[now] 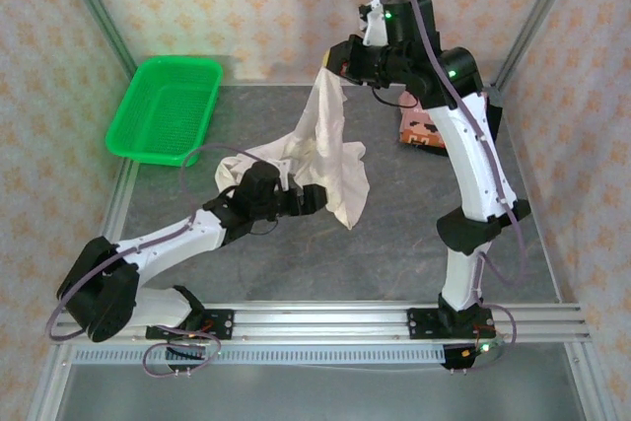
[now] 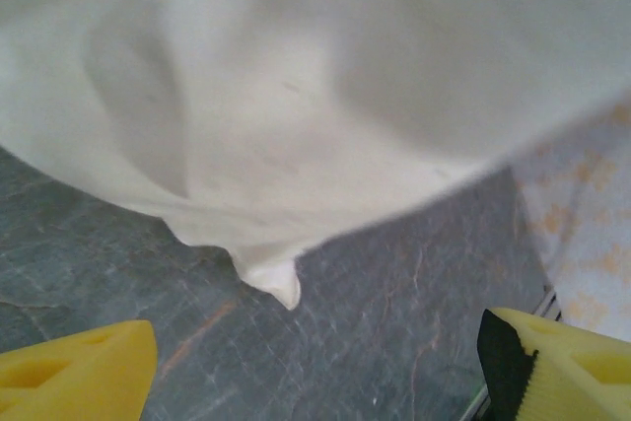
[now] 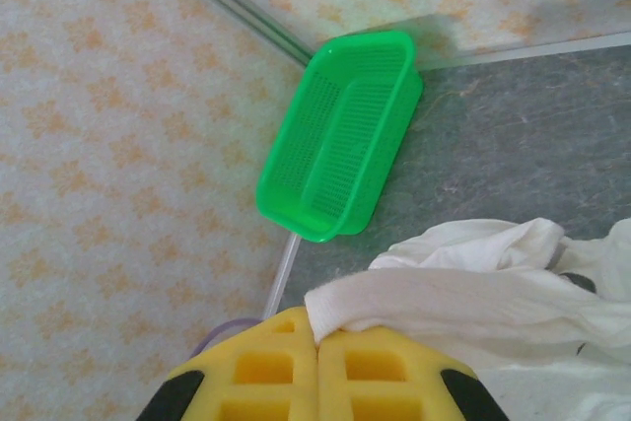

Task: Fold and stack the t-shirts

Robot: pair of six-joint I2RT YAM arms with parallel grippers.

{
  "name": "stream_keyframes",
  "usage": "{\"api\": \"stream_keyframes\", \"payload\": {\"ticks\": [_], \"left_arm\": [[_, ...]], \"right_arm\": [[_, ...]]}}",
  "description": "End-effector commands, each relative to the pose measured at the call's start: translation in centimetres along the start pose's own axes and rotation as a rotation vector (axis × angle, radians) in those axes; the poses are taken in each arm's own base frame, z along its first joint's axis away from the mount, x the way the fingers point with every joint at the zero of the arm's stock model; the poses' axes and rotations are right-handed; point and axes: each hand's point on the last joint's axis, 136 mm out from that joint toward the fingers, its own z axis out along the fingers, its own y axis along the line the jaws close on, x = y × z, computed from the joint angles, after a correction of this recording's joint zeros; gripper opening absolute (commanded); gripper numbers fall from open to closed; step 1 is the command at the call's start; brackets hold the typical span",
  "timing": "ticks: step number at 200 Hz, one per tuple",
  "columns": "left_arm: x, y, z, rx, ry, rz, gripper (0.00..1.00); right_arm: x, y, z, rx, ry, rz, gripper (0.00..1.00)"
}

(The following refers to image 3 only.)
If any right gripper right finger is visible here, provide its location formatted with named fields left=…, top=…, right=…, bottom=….
left=315, top=325, right=510, bottom=421

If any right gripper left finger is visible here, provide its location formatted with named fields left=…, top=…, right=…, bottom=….
left=136, top=306, right=321, bottom=421

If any white t-shirt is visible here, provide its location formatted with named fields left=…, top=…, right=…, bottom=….
left=304, top=217, right=631, bottom=421

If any green plastic mesh basket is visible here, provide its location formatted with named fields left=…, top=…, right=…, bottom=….
left=254, top=30, right=424, bottom=244

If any aluminium table side rail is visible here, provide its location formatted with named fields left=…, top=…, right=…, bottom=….
left=260, top=232, right=302, bottom=319

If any aluminium table rear rail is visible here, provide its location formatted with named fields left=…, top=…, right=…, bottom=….
left=418, top=30, right=631, bottom=72

